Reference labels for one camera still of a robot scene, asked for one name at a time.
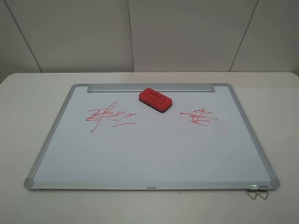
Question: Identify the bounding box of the red whiteboard eraser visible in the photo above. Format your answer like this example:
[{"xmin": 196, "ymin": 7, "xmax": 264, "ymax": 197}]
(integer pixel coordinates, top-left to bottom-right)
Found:
[{"xmin": 139, "ymin": 88, "xmax": 172, "ymax": 113}]

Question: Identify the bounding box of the white aluminium-framed whiteboard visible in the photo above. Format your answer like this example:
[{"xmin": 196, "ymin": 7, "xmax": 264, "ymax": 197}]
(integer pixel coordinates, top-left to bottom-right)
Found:
[{"xmin": 24, "ymin": 84, "xmax": 279, "ymax": 190}]

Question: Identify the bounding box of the left metal hanging clip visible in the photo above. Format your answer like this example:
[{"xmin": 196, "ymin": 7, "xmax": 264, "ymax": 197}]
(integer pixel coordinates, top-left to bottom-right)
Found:
[{"xmin": 246, "ymin": 185, "xmax": 259, "ymax": 200}]

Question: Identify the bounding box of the metal hanging clip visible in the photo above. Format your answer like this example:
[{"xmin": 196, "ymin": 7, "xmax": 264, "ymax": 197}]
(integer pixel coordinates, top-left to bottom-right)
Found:
[
  {"xmin": 256, "ymin": 185, "xmax": 269, "ymax": 200},
  {"xmin": 246, "ymin": 185, "xmax": 259, "ymax": 200}
]

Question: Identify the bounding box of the right metal hanging clip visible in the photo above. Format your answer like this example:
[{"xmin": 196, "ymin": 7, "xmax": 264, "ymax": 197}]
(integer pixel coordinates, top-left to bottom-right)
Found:
[{"xmin": 256, "ymin": 185, "xmax": 269, "ymax": 200}]

